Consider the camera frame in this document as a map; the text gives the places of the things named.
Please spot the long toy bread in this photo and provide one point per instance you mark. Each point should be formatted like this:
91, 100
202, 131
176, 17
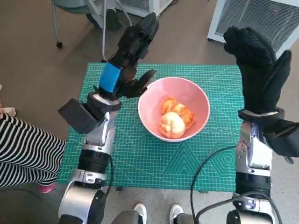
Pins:
180, 108

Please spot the round toy bread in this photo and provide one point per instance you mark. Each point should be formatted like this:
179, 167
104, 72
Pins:
171, 126

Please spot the pink bowl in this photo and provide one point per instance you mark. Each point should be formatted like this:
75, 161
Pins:
149, 102

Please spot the green cutting mat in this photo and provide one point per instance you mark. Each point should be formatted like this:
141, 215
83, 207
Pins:
130, 161

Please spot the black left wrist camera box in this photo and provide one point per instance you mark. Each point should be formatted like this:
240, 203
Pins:
77, 116

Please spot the grey rolling chair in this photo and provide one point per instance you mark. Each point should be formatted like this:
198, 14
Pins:
70, 3

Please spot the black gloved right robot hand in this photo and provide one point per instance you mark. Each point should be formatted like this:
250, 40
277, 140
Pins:
257, 70

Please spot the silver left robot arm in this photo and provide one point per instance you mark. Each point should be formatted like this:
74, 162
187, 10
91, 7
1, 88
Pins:
98, 137

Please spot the white shoe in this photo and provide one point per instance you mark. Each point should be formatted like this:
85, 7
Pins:
175, 210
140, 210

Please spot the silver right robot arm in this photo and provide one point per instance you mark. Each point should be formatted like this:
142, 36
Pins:
250, 151

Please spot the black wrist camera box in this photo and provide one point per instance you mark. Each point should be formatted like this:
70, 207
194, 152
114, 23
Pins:
77, 116
285, 140

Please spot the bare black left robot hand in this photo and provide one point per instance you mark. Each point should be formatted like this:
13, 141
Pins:
128, 46

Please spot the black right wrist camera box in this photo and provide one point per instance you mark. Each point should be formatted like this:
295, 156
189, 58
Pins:
285, 140

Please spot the large white mesh cabinet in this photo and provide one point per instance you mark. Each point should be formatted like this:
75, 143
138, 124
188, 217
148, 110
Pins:
245, 16

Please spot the small white louvred cabinet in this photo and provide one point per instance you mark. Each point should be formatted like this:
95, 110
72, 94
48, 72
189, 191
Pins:
144, 7

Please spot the person in stripes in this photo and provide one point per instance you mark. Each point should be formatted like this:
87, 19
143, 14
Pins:
28, 144

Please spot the seated person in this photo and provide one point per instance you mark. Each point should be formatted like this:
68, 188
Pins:
112, 21

